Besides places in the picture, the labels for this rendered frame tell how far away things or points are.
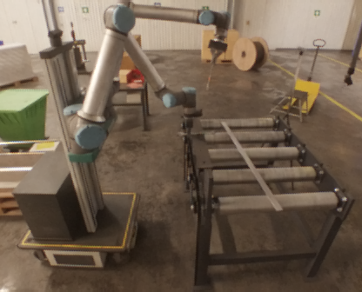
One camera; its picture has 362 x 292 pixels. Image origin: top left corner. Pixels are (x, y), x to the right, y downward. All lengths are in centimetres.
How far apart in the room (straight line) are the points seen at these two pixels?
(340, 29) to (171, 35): 774
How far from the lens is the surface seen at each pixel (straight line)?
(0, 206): 329
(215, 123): 261
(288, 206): 176
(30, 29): 1320
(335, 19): 1400
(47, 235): 236
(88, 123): 136
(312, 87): 666
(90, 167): 220
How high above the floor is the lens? 202
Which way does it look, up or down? 31 degrees down
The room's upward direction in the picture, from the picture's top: straight up
